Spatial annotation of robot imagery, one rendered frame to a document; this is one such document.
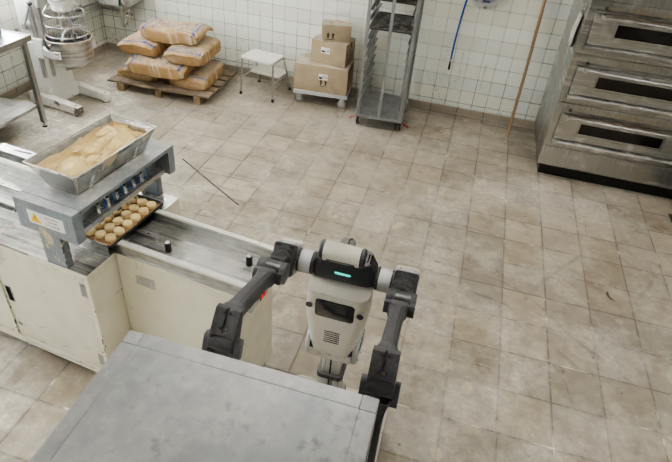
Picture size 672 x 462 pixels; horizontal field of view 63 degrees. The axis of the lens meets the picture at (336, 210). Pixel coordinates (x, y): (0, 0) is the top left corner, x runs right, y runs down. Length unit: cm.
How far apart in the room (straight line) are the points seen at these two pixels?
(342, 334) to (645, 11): 389
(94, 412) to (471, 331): 299
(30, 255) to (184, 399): 206
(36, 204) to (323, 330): 137
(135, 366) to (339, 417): 37
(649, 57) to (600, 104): 51
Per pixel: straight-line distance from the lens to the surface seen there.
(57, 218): 263
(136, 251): 277
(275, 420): 96
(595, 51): 512
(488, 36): 617
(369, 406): 99
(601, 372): 386
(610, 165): 566
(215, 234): 283
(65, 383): 347
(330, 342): 212
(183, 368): 104
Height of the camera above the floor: 263
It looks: 35 degrees down
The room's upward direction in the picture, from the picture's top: 6 degrees clockwise
